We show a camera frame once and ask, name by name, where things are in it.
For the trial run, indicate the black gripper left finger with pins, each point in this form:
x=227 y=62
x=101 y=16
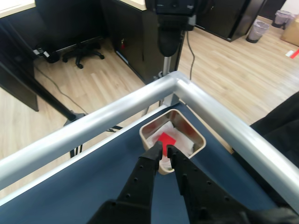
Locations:
x=137 y=186

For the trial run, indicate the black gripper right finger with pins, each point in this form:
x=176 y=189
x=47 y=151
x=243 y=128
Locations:
x=201 y=198

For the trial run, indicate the red cube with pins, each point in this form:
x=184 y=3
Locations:
x=167 y=138

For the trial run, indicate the beige box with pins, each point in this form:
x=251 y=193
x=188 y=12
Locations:
x=199 y=142

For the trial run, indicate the brown cardboard box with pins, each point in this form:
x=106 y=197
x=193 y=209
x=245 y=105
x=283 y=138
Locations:
x=292 y=32

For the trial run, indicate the blue-grey table mat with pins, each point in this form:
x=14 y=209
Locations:
x=70 y=198

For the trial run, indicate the black tripod stand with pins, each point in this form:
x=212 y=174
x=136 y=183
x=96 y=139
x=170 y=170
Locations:
x=46 y=98

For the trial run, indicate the black office chair base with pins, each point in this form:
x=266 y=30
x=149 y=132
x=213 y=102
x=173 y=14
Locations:
x=81 y=52

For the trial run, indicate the black cabinet with key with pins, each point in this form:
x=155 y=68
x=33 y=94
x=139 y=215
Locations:
x=135 y=35

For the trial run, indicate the black power strip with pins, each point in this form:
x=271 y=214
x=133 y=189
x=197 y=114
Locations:
x=44 y=54

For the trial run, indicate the red floor tape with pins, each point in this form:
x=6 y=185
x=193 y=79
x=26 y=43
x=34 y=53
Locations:
x=293 y=54

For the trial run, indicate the grey mesh waste bin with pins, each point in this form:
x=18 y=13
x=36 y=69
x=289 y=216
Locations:
x=283 y=18
x=257 y=31

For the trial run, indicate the black low cabinet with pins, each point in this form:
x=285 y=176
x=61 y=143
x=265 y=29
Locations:
x=233 y=16

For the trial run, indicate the silver metal table frame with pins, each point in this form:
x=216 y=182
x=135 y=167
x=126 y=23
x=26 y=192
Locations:
x=116 y=109

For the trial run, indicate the silver camera stand pole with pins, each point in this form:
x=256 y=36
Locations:
x=167 y=65

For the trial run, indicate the black overhead camera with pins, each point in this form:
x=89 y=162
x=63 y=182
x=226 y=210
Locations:
x=170 y=35

